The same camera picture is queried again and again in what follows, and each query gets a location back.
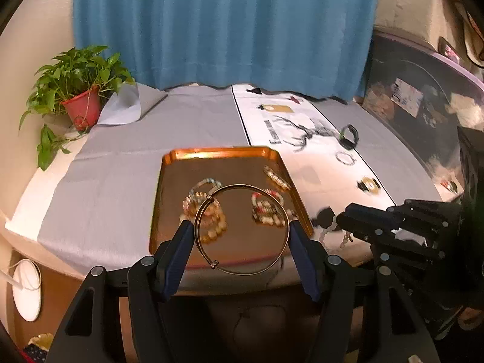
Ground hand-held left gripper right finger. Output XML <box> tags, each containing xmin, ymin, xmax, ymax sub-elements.
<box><xmin>288</xmin><ymin>219</ymin><xmax>441</xmax><ymax>363</ymax></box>

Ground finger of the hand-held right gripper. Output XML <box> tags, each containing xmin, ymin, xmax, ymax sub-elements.
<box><xmin>393</xmin><ymin>198</ymin><xmax>464</xmax><ymax>231</ymax></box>
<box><xmin>336</xmin><ymin>203</ymin><xmax>435</xmax><ymax>261</ymax></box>

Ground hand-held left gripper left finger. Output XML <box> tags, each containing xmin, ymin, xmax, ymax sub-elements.
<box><xmin>44</xmin><ymin>220</ymin><xmax>195</xmax><ymax>363</ymax></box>

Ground white pearl bracelet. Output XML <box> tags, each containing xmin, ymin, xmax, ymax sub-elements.
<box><xmin>319</xmin><ymin>214</ymin><xmax>354</xmax><ymax>250</ymax></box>

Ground thin gold bangle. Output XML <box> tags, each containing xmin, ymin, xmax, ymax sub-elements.
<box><xmin>194</xmin><ymin>184</ymin><xmax>291</xmax><ymax>276</ymax></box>

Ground amber bead bracelet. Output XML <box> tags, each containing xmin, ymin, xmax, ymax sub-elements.
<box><xmin>197</xmin><ymin>212</ymin><xmax>227</xmax><ymax>243</ymax></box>

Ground dark white bead bracelet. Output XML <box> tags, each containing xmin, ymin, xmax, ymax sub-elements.
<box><xmin>253</xmin><ymin>210</ymin><xmax>299</xmax><ymax>227</ymax></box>

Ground pale blue bead bracelet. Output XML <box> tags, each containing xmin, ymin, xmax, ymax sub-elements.
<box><xmin>188</xmin><ymin>178</ymin><xmax>222</xmax><ymax>199</ymax></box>

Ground gold chain bracelet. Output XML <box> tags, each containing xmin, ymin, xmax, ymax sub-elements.
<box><xmin>263</xmin><ymin>165</ymin><xmax>292</xmax><ymax>190</ymax></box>

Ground orange metal tray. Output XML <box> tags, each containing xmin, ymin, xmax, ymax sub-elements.
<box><xmin>149</xmin><ymin>146</ymin><xmax>315</xmax><ymax>269</ymax></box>

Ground clear storage box purple lid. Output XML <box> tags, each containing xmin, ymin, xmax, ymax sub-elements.
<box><xmin>361</xmin><ymin>30</ymin><xmax>484</xmax><ymax>197</ymax></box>

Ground black green bangle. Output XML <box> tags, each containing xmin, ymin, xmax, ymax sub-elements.
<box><xmin>340</xmin><ymin>125</ymin><xmax>360</xmax><ymax>149</ymax></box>

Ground grey white deer print tablecloth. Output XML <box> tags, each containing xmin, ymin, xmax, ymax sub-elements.
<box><xmin>38</xmin><ymin>82</ymin><xmax>443</xmax><ymax>296</ymax></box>

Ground white round lamp base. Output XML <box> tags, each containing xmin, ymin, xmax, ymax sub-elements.
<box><xmin>0</xmin><ymin>259</ymin><xmax>42</xmax><ymax>322</ymax></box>

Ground dark dotted cloth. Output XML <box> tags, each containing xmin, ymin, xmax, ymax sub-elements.
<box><xmin>23</xmin><ymin>333</ymin><xmax>54</xmax><ymax>363</ymax></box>

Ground beige fabric bag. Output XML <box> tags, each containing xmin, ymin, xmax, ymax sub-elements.
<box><xmin>372</xmin><ymin>0</ymin><xmax>481</xmax><ymax>69</ymax></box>

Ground potted green plant red pot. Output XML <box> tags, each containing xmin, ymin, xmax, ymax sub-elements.
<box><xmin>19</xmin><ymin>45</ymin><xmax>136</xmax><ymax>171</ymax></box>

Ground blue curtain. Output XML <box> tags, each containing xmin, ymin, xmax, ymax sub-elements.
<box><xmin>73</xmin><ymin>0</ymin><xmax>380</xmax><ymax>101</ymax></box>

